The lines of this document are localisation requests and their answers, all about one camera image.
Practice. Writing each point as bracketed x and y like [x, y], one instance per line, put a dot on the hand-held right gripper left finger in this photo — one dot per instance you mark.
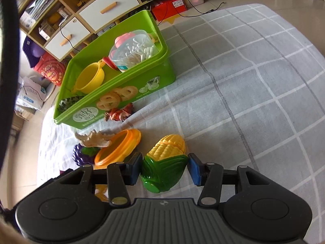
[134, 169]

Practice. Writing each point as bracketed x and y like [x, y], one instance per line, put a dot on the stack of papers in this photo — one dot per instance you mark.
[38, 5]

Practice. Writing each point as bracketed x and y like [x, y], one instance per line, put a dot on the orange toy plate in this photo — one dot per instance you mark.
[132, 138]

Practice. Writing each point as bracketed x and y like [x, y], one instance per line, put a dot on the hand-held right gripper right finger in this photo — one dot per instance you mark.
[194, 169]

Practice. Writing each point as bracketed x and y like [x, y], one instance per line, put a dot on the red cardboard box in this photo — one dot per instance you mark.
[165, 9]

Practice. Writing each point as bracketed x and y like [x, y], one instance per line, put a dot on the white shopping bag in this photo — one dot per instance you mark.
[29, 94]

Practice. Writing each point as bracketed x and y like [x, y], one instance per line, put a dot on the beige spiky toy animal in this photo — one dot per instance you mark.
[95, 139]

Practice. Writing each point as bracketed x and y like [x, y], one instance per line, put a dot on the yellow toy corn tip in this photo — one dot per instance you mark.
[168, 144]

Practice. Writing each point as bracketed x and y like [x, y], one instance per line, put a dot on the purple toy grapes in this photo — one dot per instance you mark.
[81, 155]

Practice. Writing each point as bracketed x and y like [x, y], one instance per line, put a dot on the dark patterned hair clip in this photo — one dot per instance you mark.
[67, 103]

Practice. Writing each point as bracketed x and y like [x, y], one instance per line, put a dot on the green plastic box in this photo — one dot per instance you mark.
[157, 68]

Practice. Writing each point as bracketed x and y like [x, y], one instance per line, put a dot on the purple plastic object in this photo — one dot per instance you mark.
[31, 53]

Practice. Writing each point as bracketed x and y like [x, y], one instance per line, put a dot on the red printed bucket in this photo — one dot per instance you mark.
[49, 71]

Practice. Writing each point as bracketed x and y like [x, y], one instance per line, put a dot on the clear cotton swab jar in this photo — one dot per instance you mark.
[132, 53]

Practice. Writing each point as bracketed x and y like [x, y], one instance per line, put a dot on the toy corn green husk half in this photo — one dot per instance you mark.
[162, 175]

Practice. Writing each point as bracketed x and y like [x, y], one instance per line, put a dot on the small cardboard box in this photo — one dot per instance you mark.
[47, 31]

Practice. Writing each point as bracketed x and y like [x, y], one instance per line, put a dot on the yellow toy pot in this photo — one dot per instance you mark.
[88, 81]

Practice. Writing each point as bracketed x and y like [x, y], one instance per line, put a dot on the yellow round object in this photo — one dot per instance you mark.
[54, 19]

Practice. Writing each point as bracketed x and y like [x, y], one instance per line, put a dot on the cream branched plastic toy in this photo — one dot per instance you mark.
[101, 195]

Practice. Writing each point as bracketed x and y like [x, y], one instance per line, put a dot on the pink pig toy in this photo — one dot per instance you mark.
[123, 39]

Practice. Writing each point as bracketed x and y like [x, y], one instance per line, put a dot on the red toy crab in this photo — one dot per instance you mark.
[118, 114]

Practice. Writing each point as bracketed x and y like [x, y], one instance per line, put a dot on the grey checked blanket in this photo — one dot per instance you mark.
[254, 94]

